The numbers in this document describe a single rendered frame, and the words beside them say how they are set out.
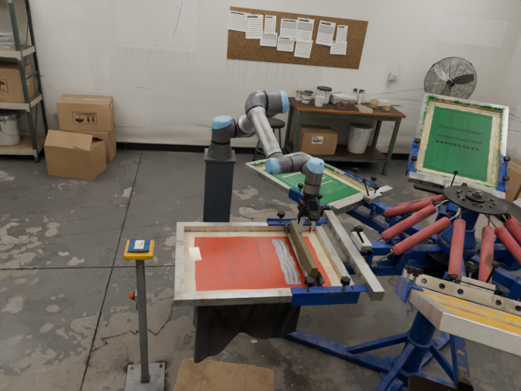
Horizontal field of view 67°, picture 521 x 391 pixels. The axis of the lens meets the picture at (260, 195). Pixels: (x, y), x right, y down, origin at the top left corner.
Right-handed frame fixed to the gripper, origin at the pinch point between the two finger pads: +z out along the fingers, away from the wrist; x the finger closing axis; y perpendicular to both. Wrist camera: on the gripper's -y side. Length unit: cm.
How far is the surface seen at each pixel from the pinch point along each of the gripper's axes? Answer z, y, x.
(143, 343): 79, 12, 77
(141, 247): 15, 11, 76
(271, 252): 16.4, 6.3, 13.3
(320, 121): 55, 377, -145
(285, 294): 13.1, -28.1, 15.1
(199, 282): 16, -14, 50
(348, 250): 8.2, -5.4, -21.5
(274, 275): 16.5, -11.1, 15.9
